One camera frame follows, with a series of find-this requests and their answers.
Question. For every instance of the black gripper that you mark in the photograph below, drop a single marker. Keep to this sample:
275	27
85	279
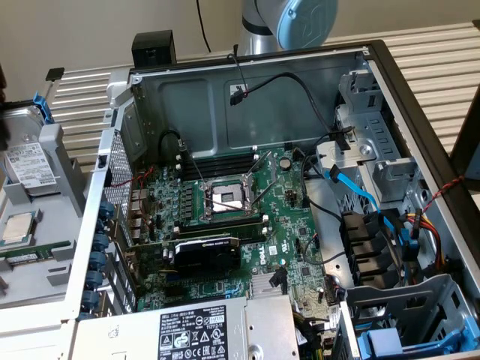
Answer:
3	127

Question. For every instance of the hard disk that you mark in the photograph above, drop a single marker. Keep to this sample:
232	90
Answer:
30	165

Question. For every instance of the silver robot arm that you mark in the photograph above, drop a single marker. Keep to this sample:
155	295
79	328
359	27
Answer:
255	37

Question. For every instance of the blue disk carrier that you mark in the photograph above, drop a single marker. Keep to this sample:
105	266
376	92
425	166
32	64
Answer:
382	343

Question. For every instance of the small black end cap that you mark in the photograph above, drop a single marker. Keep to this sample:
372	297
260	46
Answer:
55	74

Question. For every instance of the grey parts rack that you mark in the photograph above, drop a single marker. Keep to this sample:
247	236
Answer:
56	210

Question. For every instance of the silver CPU chip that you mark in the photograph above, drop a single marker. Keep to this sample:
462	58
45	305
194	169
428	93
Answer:
18	228

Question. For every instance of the green RAM stick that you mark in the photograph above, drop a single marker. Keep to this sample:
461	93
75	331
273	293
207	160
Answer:
37	252

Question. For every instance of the blue slot retainer clip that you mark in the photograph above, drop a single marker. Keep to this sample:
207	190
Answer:
107	209
97	260
90	299
100	242
93	279

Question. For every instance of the open grey PC case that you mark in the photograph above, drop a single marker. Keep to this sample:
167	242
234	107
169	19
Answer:
187	112

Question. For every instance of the thin metal locking lever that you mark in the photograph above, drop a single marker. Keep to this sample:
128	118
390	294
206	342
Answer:
193	165
259	164

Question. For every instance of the black RAM slot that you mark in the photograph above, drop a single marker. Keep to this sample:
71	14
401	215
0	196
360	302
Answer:
225	225
225	167
225	230
225	162
225	171
247	237
225	220
225	158

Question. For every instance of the CPU socket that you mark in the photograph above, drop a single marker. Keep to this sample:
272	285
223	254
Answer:
225	197

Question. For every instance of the black graphics card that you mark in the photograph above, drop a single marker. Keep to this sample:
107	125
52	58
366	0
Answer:
206	255

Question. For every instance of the silver power supply unit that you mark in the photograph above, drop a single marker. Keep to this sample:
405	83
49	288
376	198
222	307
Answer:
131	330

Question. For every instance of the metal socket cover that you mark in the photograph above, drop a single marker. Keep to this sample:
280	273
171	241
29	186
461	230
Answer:
249	187

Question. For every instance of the coin cell battery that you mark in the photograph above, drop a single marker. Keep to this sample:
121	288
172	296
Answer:
286	163

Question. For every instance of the green Dell motherboard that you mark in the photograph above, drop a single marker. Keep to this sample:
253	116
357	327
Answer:
285	210

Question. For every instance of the silver finned heat sink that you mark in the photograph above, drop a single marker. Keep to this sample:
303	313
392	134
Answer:
260	287

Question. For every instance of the grey optical drive cage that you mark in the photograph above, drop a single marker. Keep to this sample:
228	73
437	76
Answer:
326	153

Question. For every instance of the black plastic fan shroud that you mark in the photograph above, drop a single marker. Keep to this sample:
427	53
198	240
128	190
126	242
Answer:
360	243

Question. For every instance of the black plastic box bracket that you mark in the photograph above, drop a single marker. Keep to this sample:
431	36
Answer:
153	45

